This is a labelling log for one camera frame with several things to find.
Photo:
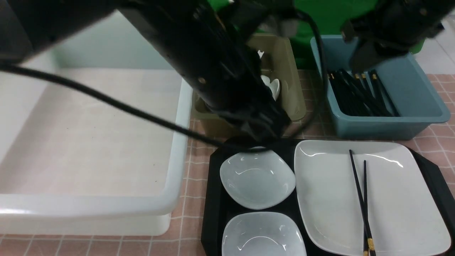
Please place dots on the bundle of black chopsticks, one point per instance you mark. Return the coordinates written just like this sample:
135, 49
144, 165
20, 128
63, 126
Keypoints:
361, 94

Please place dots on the large white plastic tub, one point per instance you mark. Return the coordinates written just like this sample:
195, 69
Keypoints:
72, 165

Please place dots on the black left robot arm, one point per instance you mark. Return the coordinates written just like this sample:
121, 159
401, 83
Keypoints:
208, 54

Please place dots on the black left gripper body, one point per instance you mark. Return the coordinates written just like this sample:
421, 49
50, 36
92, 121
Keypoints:
262, 118

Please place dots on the large white square plate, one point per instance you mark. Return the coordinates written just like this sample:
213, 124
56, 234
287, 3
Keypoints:
403, 217

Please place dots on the olive green plastic bin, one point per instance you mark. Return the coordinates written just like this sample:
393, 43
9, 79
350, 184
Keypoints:
277, 62

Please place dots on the small white bowl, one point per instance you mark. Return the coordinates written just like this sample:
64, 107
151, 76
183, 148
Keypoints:
262, 234
257, 181

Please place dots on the blue plastic bin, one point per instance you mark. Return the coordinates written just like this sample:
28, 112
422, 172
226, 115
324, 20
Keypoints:
418, 103

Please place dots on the black chopstick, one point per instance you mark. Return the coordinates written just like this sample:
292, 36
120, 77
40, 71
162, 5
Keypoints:
365, 208
366, 224

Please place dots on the pink checkered tablecloth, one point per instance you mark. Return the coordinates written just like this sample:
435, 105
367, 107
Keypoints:
186, 219

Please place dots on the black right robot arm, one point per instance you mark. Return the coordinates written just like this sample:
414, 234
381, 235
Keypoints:
392, 28

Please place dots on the white spoon right in bin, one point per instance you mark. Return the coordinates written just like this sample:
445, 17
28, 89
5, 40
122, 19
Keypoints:
273, 85

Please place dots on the green backdrop cloth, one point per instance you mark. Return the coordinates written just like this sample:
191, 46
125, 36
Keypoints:
329, 16

